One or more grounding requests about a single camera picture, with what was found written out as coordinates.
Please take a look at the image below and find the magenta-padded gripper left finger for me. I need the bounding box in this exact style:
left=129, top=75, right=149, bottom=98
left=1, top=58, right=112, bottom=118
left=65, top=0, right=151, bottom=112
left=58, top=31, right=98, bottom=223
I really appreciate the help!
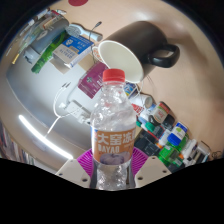
left=54, top=148, right=98, bottom=189

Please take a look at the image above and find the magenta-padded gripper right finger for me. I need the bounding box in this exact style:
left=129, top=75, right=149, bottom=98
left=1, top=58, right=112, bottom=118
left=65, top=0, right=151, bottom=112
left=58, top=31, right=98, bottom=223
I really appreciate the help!
left=129, top=146, right=172, bottom=189

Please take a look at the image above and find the clear bottle with orange label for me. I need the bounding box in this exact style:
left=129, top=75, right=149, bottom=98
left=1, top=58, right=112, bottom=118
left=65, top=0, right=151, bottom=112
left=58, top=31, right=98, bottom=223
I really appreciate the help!
left=89, top=68, right=138, bottom=191

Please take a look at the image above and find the green plastic container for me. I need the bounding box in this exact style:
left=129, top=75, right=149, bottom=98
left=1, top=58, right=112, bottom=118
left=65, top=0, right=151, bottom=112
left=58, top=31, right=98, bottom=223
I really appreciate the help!
left=158, top=144, right=183, bottom=165

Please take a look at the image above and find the white LED light bar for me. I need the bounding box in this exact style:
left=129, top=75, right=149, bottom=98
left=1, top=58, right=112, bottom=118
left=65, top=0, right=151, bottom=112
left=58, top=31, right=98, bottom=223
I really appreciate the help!
left=18, top=114, right=74, bottom=161

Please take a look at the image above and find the white bottle with blue label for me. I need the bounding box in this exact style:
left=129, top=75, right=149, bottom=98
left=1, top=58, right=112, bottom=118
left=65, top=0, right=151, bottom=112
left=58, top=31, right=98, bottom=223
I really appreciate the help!
left=166, top=121, right=189, bottom=148

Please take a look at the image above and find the brown bottle with green cap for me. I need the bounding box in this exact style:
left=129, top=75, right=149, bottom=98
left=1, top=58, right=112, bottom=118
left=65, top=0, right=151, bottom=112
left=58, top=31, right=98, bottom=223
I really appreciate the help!
left=151, top=101, right=171, bottom=124

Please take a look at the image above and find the red and white canister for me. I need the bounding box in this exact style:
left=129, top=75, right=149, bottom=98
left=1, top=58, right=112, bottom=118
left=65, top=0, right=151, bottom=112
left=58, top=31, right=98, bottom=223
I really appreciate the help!
left=131, top=93, right=154, bottom=116

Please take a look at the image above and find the maroon pouch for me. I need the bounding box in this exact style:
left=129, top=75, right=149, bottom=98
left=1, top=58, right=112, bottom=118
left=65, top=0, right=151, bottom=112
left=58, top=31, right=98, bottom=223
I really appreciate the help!
left=78, top=61, right=109, bottom=99

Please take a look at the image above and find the dark green bottle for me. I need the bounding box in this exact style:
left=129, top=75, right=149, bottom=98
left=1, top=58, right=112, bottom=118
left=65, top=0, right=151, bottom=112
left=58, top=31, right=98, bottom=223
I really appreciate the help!
left=31, top=31, right=68, bottom=74

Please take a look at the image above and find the white and blue carton box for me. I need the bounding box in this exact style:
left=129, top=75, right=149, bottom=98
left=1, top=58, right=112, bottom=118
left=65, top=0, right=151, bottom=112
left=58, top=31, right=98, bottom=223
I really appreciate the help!
left=52, top=34, right=95, bottom=68

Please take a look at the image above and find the black mug with white inside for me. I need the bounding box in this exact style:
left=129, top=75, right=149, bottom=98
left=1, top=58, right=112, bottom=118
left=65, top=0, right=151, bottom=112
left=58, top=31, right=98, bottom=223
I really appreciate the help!
left=97, top=20, right=181, bottom=84

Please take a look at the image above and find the grey shaker bottle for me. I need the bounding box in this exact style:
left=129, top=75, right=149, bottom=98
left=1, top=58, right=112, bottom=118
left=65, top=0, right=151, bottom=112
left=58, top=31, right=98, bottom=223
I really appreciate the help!
left=24, top=18, right=69, bottom=56

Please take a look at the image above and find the light blue hairbrush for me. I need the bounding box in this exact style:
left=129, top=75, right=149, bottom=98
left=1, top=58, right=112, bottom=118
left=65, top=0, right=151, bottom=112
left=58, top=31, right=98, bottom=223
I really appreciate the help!
left=64, top=21, right=104, bottom=43

